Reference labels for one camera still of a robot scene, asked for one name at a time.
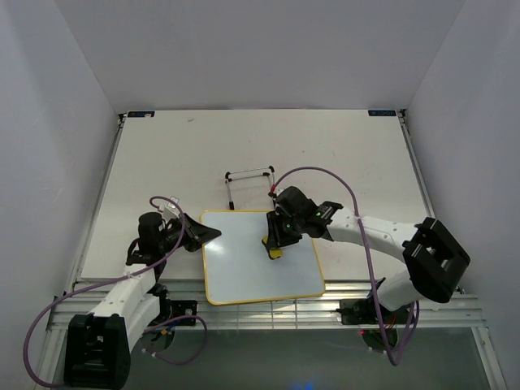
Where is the yellow-framed whiteboard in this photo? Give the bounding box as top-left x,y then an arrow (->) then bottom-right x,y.
200,210 -> 326,306

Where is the metal whiteboard stand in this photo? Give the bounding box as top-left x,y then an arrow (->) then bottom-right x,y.
224,165 -> 275,210

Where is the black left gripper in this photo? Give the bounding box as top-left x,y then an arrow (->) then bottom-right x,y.
158,213 -> 221,254

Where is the yellow bone-shaped eraser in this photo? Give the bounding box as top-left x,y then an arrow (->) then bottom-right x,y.
262,236 -> 283,260

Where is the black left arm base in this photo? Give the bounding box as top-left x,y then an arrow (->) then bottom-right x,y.
140,299 -> 198,353

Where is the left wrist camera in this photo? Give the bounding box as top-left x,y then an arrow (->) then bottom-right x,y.
159,197 -> 180,220

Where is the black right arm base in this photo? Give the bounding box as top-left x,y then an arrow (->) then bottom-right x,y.
336,296 -> 416,351

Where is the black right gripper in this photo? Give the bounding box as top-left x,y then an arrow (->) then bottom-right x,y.
266,210 -> 305,250

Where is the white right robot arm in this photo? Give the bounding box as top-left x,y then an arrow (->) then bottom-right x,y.
262,186 -> 470,323

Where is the blue label sticker left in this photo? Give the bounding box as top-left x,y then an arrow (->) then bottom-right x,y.
127,110 -> 155,118

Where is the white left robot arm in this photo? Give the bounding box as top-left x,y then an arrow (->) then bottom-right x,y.
63,212 -> 222,389

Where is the blue label sticker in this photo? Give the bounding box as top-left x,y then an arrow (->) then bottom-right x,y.
127,110 -> 155,118
367,110 -> 397,117

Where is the blue label sticker right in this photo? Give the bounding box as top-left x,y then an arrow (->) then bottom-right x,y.
367,110 -> 397,117

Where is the aluminium table edge rail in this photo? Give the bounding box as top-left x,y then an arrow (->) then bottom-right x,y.
46,279 -> 488,332

